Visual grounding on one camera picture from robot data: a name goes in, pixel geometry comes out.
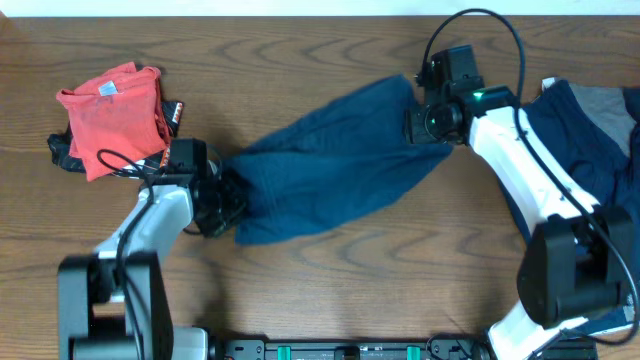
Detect dark blue shorts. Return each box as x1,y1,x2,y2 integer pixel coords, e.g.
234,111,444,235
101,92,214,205
225,75,453,245

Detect dark blue clothes pile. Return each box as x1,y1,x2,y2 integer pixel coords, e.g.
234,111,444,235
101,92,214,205
499,78,640,336

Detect grey garment in pile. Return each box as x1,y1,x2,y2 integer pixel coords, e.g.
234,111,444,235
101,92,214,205
569,83,636,157

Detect red folded t-shirt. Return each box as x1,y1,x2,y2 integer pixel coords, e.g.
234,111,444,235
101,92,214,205
56,62,171,182

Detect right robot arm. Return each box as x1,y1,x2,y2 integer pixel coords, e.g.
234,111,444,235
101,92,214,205
405,45,639,359

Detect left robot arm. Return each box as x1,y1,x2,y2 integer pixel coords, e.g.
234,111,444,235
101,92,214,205
57,139,247,360

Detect black orange patterned garment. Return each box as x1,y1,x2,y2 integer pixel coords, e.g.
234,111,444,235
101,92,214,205
47,101,184,175

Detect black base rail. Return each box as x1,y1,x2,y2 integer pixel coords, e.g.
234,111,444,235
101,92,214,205
219,334,599,360

